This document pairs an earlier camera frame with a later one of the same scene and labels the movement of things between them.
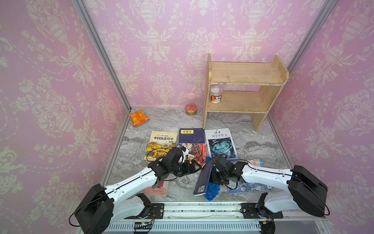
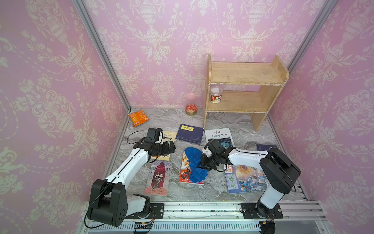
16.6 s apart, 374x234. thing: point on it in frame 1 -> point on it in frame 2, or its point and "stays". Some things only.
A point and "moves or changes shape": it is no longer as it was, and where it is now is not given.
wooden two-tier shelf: [270, 76] stays
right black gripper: [213, 176] -> [204, 165]
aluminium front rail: [221, 218] stays
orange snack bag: [138, 118] stays
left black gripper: [188, 170] -> [167, 149]
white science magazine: [220, 142] stays
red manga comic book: [197, 151] moves or changes shape
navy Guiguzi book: [201, 185] -> [264, 147]
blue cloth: [213, 188] -> [196, 174]
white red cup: [215, 93] stays
